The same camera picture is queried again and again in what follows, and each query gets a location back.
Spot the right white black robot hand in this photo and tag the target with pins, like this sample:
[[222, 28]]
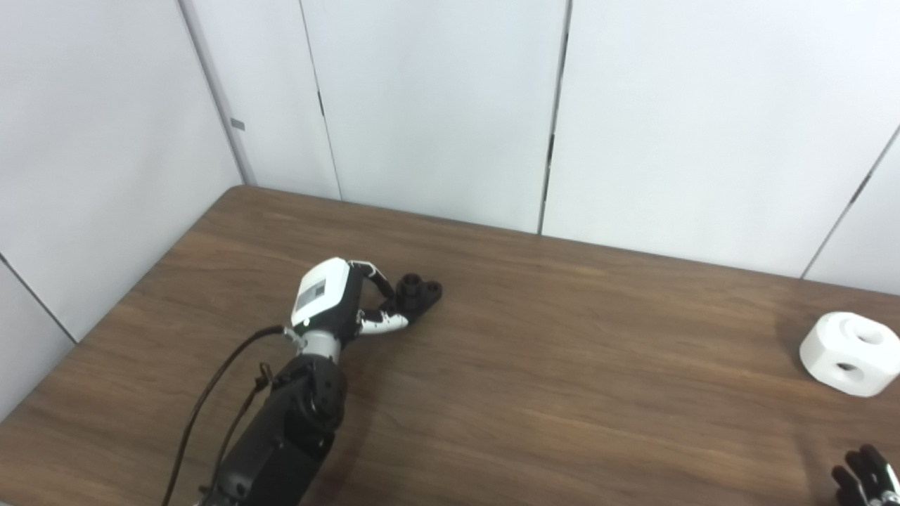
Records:
[[872, 481]]

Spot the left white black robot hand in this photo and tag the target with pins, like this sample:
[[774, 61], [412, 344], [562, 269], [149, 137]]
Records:
[[323, 292]]

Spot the black flanged holder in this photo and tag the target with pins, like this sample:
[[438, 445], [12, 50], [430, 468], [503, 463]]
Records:
[[422, 295]]

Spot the round white piece with holes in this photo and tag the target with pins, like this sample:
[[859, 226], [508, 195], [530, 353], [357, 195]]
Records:
[[830, 344]]

